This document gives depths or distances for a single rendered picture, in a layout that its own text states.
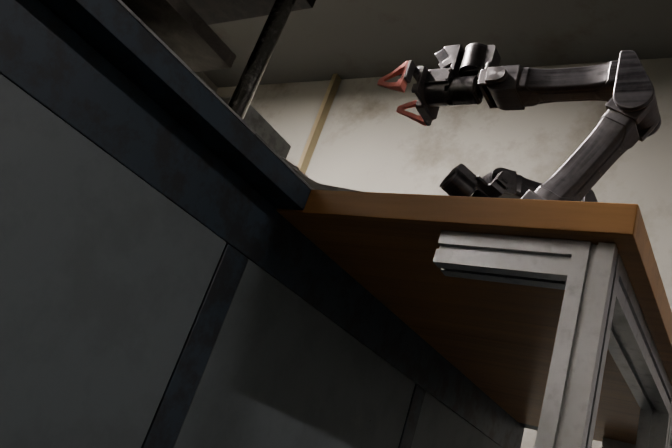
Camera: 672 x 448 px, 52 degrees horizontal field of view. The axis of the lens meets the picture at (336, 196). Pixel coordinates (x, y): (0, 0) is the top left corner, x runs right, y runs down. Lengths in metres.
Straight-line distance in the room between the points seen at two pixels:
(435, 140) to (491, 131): 0.32
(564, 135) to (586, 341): 2.86
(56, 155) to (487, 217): 0.50
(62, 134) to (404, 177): 3.11
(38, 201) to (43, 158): 0.05
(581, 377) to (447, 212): 0.26
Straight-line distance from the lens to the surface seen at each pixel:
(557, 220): 0.84
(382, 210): 0.93
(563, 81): 1.32
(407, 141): 3.93
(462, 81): 1.39
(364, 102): 4.27
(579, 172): 1.20
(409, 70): 1.41
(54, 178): 0.79
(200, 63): 2.26
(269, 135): 2.37
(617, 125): 1.23
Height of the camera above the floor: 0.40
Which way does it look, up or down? 23 degrees up
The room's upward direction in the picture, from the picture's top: 20 degrees clockwise
